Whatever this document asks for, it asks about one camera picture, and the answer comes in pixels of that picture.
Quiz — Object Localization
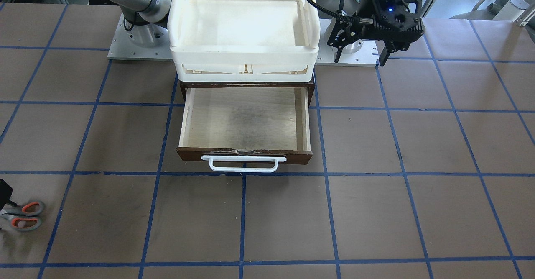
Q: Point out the orange grey scissors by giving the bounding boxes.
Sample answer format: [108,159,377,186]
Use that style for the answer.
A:
[0,201,45,232]

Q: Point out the wooden drawer with white handle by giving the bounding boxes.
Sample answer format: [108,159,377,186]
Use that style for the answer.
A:
[176,86,313,173]

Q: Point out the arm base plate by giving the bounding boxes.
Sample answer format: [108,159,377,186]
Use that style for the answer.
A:
[316,18,380,67]
[107,14,172,61]

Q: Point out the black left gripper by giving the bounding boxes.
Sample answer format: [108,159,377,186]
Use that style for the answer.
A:
[326,0,425,66]

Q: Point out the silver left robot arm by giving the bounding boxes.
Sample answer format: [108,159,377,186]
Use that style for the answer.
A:
[307,0,425,66]

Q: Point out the white plastic tray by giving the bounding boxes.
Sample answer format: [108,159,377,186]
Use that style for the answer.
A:
[168,0,321,82]

